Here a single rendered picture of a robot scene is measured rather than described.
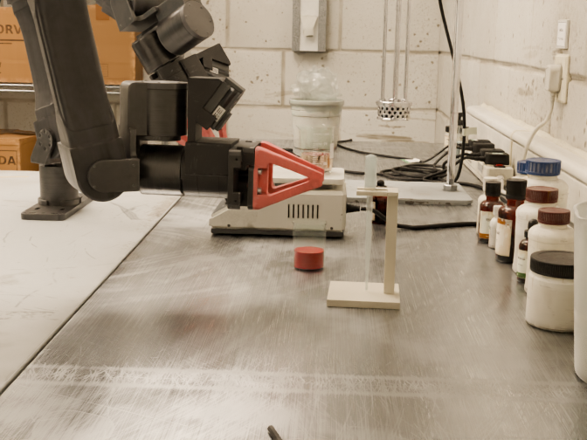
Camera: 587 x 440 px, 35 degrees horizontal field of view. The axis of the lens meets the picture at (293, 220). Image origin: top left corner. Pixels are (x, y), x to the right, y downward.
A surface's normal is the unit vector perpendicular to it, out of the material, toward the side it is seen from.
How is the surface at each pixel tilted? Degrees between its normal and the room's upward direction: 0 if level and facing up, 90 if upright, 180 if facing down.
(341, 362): 0
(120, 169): 90
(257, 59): 90
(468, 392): 0
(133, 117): 90
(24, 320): 0
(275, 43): 90
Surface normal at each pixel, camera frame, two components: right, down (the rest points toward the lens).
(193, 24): 0.72, -0.32
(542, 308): -0.72, 0.12
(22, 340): 0.02, -0.98
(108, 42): 0.06, 0.22
